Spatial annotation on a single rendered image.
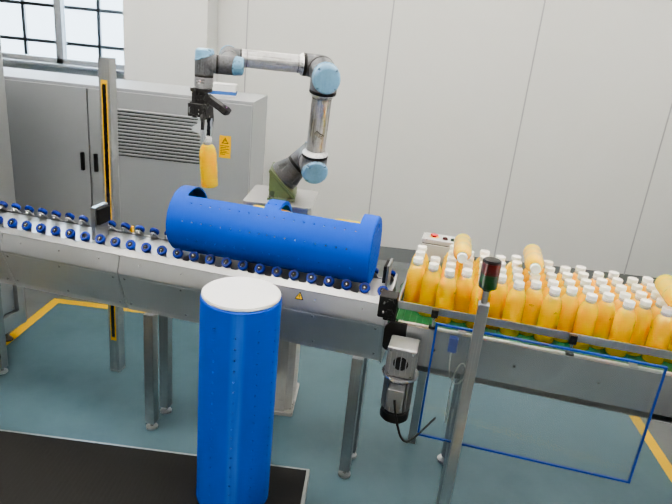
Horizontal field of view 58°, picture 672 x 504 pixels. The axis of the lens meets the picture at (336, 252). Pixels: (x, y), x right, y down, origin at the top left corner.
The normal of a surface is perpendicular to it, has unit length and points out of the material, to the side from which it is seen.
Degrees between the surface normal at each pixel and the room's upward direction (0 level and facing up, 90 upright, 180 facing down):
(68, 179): 90
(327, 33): 90
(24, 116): 90
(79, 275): 109
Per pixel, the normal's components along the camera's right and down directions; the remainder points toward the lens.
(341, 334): -0.24, 0.61
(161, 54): -0.07, 0.34
